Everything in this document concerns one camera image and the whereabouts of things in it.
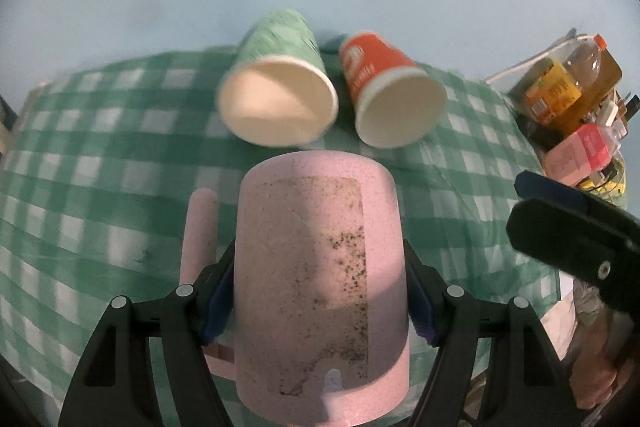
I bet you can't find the green checkered tablecloth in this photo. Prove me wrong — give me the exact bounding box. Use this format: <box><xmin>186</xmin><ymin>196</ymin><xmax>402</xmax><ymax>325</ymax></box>
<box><xmin>1</xmin><ymin>48</ymin><xmax>561</xmax><ymax>417</ymax></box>

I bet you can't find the person's right hand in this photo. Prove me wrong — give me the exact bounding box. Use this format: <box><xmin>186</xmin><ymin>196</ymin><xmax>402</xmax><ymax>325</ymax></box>
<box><xmin>570</xmin><ymin>287</ymin><xmax>634</xmax><ymax>411</ymax></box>

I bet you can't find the green paper cup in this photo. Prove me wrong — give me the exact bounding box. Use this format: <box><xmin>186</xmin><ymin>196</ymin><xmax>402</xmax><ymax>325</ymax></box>
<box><xmin>217</xmin><ymin>10</ymin><xmax>338</xmax><ymax>147</ymax></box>

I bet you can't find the pink speckled mug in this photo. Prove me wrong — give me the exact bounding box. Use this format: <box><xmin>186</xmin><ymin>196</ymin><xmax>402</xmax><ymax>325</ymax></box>
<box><xmin>178</xmin><ymin>150</ymin><xmax>411</xmax><ymax>424</ymax></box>

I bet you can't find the pink drink carton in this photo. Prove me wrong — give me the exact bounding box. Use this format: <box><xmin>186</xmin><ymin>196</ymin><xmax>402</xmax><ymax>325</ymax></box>
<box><xmin>542</xmin><ymin>124</ymin><xmax>622</xmax><ymax>186</ymax></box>

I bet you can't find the orange paper cup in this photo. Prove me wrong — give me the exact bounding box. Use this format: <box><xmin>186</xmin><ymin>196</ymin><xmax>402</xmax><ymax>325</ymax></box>
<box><xmin>338</xmin><ymin>31</ymin><xmax>447</xmax><ymax>148</ymax></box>

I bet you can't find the amber drink bottle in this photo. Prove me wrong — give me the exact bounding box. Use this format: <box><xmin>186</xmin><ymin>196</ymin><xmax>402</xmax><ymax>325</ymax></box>
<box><xmin>522</xmin><ymin>34</ymin><xmax>622</xmax><ymax>135</ymax></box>

